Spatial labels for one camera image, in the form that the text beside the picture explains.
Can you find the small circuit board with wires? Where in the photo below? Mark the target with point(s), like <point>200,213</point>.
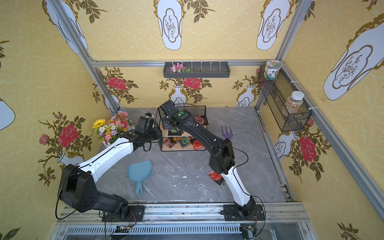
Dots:
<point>122,229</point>

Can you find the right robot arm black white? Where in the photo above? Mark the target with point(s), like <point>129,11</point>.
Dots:
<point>222,162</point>

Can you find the light blue leaf-shaped tray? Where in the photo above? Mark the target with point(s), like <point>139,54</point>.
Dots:
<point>138,173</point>

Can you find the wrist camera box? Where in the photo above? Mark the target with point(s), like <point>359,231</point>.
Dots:
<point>145,124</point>
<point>168,107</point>

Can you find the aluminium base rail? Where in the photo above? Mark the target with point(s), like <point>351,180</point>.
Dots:
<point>187,218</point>

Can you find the black wire wall basket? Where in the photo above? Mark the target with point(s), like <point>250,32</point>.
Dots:
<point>275,94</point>

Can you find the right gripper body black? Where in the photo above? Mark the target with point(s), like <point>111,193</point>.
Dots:
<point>174,130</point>

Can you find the flower bouquet white fence planter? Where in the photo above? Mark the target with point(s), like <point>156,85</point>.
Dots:
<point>109,130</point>

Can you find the purple garden fork pink handle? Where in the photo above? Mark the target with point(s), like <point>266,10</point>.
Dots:
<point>227,132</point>

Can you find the pink artificial flowers in tray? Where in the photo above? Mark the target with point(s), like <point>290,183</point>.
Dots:
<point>179,68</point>

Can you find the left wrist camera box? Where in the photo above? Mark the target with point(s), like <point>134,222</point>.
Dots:
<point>145,124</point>

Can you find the white patterned lidded jar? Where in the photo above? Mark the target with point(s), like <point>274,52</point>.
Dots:
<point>272,69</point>

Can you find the clear jar white lid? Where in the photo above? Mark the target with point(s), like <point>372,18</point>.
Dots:
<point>293,103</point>

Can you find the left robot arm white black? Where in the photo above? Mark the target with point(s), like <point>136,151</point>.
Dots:
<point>78,183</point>

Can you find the pink earl grey tea bag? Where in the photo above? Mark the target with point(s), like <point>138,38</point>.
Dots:
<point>201,120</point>

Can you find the grey wall-mounted tray shelf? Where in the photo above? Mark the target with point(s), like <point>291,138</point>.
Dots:
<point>200,69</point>

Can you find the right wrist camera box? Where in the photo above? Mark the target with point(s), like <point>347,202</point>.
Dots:
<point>168,107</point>

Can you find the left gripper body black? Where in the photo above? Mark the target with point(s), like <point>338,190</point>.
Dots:
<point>154,133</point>

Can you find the lower shelf dark red bag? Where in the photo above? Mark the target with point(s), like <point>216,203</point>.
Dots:
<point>169,142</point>

